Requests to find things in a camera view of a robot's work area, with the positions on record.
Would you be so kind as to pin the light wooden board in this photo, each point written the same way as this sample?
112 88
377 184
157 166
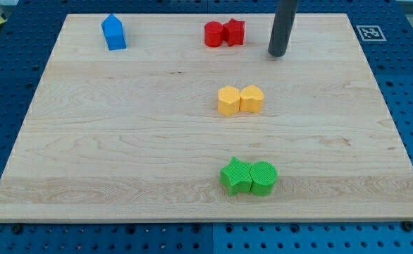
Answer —
134 135

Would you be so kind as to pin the red star block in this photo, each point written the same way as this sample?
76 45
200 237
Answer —
234 32

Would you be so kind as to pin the red circle block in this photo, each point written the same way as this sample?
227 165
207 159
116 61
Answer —
213 34

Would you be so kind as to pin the green star block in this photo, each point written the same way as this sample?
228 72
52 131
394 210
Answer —
236 177

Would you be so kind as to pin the white fiducial marker tag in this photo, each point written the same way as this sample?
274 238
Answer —
371 33

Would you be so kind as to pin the blue pentagon house block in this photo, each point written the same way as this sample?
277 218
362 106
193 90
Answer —
113 33

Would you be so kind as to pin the yellow hexagon block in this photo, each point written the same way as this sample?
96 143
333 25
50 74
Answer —
228 100

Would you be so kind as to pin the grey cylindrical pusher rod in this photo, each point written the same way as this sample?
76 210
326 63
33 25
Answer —
282 27

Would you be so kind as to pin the green circle block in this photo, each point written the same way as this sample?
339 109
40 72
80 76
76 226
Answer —
264 176

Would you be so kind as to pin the yellow heart block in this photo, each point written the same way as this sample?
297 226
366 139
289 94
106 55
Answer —
251 99

